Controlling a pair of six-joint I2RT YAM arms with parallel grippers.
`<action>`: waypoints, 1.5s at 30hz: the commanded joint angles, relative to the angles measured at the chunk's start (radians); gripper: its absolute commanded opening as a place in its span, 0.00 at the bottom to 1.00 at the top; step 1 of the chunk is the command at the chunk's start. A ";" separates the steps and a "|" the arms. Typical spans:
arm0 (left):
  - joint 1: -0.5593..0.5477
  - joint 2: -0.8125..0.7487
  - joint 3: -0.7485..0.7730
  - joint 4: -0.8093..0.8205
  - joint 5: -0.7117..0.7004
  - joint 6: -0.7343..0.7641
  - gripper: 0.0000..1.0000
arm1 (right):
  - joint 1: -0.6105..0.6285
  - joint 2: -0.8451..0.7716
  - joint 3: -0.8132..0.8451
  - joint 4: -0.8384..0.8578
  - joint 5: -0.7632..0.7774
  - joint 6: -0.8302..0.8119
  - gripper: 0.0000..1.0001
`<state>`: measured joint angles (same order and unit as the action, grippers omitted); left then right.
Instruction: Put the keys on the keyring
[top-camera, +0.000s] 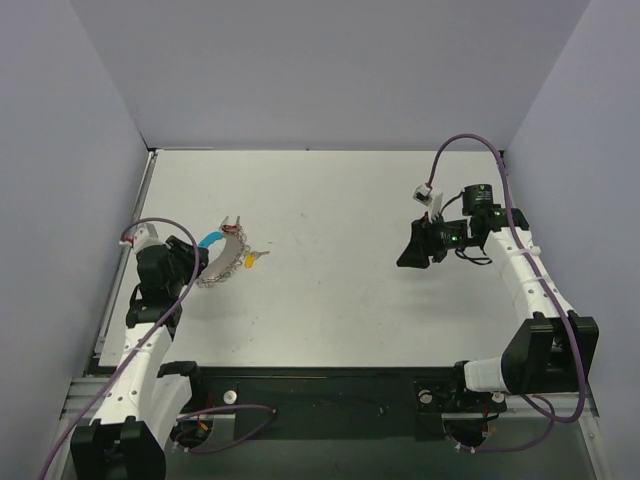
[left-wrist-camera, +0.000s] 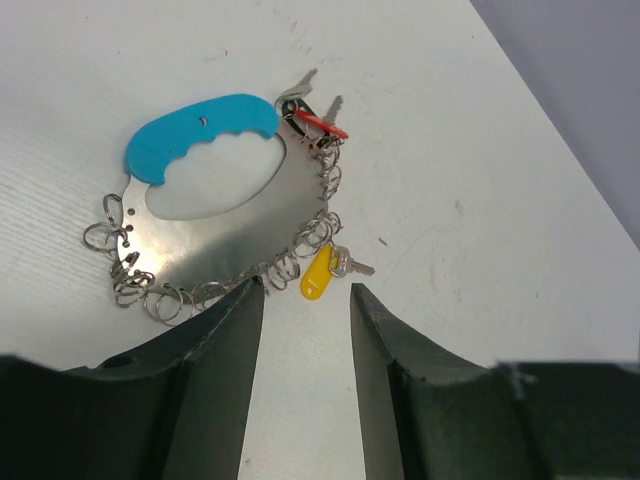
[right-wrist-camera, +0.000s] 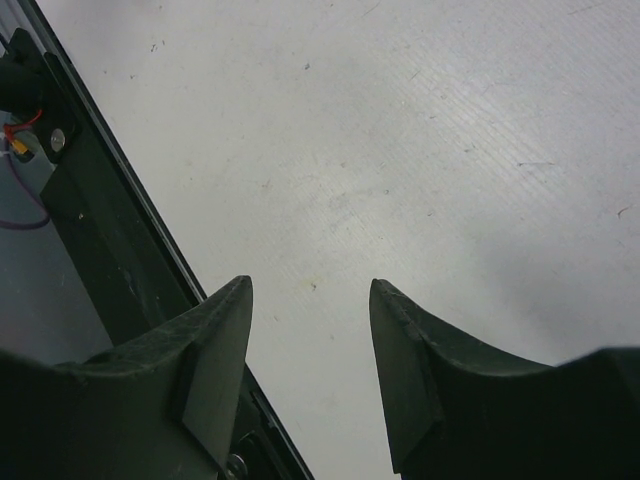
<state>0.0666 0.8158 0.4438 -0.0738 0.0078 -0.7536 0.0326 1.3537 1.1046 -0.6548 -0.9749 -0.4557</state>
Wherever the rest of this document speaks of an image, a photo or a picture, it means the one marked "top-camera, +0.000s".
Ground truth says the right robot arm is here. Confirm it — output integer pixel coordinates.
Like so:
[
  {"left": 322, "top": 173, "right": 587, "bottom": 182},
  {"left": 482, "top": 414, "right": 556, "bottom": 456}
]
[{"left": 396, "top": 184, "right": 599, "bottom": 409}]

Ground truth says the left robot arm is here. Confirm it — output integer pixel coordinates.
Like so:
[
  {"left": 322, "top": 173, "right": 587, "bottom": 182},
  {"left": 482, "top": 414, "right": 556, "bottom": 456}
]
[{"left": 70, "top": 236, "right": 209, "bottom": 479}]

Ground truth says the yellow tagged key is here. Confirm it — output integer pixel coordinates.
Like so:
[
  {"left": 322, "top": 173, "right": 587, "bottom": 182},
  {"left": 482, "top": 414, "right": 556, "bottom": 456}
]
[{"left": 244, "top": 250, "right": 270, "bottom": 269}]

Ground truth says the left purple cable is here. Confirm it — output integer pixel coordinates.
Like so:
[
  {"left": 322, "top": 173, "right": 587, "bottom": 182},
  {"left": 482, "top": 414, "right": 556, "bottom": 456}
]
[{"left": 37, "top": 216, "right": 279, "bottom": 480}]

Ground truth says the purple cable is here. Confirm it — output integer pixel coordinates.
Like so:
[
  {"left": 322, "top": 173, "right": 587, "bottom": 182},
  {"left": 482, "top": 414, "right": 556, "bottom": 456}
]
[
  {"left": 427, "top": 133, "right": 589, "bottom": 455},
  {"left": 37, "top": 216, "right": 279, "bottom": 480}
]

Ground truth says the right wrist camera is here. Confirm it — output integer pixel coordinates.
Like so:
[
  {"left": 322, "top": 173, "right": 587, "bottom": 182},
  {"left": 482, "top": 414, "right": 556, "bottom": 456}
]
[{"left": 413, "top": 184, "right": 443, "bottom": 220}]

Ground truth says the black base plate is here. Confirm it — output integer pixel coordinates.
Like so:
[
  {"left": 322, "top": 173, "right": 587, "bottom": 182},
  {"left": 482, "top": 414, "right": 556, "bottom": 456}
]
[{"left": 181, "top": 367, "right": 507, "bottom": 441}]

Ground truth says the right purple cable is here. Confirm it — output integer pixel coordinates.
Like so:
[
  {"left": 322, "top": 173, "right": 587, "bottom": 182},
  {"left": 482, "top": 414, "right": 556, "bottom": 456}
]
[{"left": 427, "top": 133, "right": 589, "bottom": 455}]

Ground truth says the aluminium frame rail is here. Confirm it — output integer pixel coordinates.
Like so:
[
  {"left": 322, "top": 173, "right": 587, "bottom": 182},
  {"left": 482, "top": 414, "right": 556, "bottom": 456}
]
[{"left": 60, "top": 374, "right": 599, "bottom": 420}]

